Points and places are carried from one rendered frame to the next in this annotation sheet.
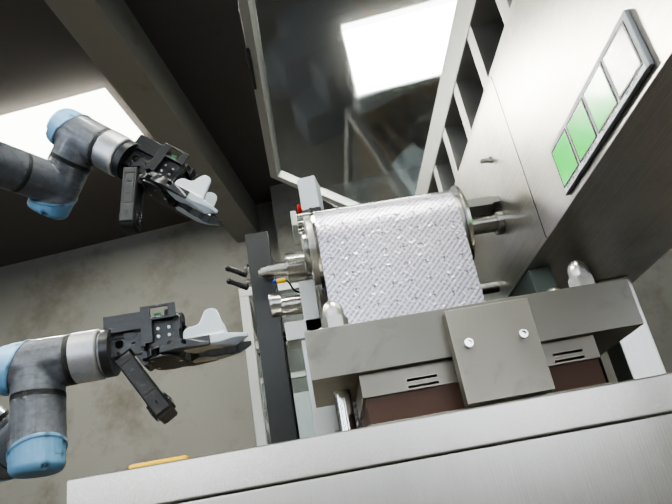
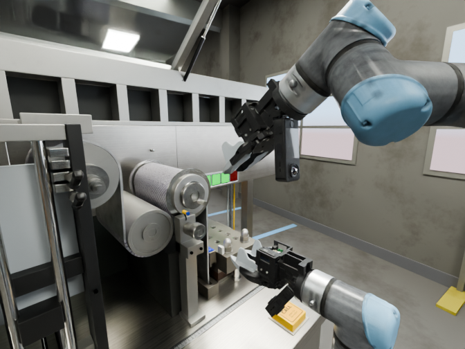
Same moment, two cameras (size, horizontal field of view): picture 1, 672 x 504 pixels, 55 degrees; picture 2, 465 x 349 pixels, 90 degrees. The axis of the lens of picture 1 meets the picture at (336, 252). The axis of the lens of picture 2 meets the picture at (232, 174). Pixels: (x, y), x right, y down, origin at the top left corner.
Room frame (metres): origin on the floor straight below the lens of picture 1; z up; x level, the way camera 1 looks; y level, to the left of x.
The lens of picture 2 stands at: (1.31, 0.59, 1.44)
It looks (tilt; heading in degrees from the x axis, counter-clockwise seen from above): 12 degrees down; 230
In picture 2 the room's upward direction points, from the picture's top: straight up
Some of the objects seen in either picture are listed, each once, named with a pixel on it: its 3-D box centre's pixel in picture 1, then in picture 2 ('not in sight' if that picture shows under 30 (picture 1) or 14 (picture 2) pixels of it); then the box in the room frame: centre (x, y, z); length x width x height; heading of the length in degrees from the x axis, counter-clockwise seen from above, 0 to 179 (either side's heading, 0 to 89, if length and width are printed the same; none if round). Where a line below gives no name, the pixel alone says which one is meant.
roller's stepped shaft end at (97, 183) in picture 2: (272, 270); (95, 185); (1.24, 0.14, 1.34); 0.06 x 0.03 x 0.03; 94
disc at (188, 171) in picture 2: (316, 250); (189, 194); (1.00, 0.03, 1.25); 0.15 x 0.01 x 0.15; 4
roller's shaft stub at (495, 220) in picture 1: (481, 224); not in sight; (1.02, -0.26, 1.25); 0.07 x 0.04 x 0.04; 94
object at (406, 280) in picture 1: (407, 303); (186, 222); (0.94, -0.09, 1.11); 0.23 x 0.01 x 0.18; 94
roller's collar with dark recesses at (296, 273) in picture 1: (301, 266); (86, 180); (1.24, 0.08, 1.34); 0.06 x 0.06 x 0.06; 4
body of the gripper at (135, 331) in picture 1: (146, 342); (284, 270); (0.91, 0.30, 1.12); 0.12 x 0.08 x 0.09; 94
